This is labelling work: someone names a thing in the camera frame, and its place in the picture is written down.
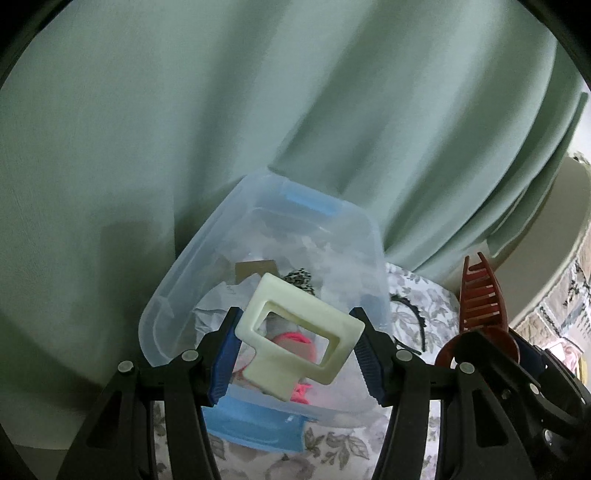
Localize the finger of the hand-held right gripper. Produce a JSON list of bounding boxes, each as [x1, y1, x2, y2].
[[508, 329, 578, 393], [455, 330, 583, 430]]

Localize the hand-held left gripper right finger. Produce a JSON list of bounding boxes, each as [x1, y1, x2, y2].
[[348, 307, 532, 480]]

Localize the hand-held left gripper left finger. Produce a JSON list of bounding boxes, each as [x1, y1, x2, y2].
[[58, 307, 245, 480]]

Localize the white paper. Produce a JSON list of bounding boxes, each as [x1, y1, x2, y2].
[[194, 272, 259, 333]]

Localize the dark red hair claw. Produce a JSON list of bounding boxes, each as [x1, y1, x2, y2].
[[436, 253, 522, 367]]

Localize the cream rectangular hair clip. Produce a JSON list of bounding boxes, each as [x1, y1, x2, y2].
[[235, 272, 366, 402]]

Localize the brown packing tape roll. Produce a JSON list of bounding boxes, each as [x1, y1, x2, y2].
[[235, 261, 278, 284]]

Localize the translucent plastic storage container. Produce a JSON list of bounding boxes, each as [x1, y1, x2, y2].
[[139, 173, 393, 455]]

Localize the leopard print scrunchie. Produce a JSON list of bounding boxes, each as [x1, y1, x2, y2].
[[283, 268, 319, 296]]

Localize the black headband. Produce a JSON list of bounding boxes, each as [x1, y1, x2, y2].
[[390, 295, 428, 356]]

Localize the beige quilted blanket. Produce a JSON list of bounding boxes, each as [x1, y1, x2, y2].
[[512, 249, 591, 352]]

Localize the grey floral bed sheet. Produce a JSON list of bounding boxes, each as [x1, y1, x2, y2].
[[152, 263, 462, 480]]

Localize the cream padded headboard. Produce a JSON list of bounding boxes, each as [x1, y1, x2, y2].
[[499, 157, 591, 324]]

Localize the pale green curtain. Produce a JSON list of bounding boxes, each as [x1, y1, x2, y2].
[[0, 0, 589, 457]]

